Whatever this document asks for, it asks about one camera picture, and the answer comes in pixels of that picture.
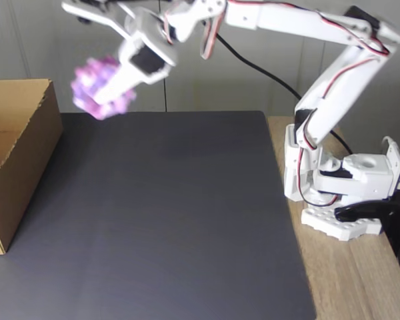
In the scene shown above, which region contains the pink purple knobby ball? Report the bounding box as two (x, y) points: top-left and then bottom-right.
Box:
(70, 55), (138, 121)

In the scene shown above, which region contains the brown cardboard box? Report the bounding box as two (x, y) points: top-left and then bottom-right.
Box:
(0, 78), (65, 256)

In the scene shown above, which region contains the black table mat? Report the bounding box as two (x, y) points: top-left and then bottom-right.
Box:
(0, 111), (318, 320)

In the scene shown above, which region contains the black table clamp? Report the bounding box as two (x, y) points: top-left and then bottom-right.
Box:
(333, 203), (400, 258)

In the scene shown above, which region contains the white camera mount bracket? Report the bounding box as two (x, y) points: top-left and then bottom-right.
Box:
(61, 0), (141, 40)

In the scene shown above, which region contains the black camera cable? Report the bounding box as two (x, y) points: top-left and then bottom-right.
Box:
(215, 32), (353, 156)

